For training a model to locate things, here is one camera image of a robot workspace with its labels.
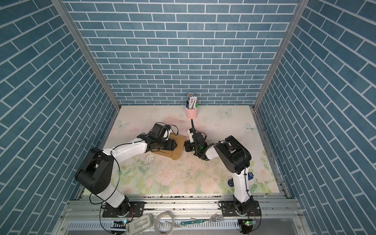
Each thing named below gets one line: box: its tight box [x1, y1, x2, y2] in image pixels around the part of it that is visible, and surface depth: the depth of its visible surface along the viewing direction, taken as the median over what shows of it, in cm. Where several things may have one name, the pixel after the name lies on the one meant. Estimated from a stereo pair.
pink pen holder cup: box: [185, 107, 199, 119], surface depth 110 cm
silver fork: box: [190, 211, 225, 223], surface depth 72 cm
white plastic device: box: [125, 213, 155, 235], surface depth 68 cm
